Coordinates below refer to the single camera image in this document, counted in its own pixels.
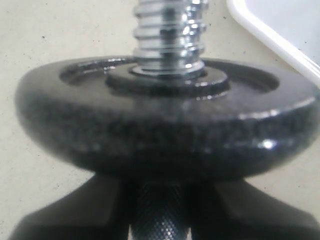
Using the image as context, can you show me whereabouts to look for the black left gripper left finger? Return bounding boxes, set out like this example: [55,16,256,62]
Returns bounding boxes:
[9,175,129,240]

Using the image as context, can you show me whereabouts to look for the black weight plate end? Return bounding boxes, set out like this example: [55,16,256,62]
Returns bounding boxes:
[15,56,320,182]

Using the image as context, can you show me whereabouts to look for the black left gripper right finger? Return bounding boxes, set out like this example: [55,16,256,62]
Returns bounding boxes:
[191,176,320,240]

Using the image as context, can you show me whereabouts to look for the chrome dumbbell bar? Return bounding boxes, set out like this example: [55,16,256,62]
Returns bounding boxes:
[130,0,208,240]

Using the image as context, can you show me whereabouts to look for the white plastic tray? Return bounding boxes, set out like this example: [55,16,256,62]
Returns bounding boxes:
[226,0,320,85]

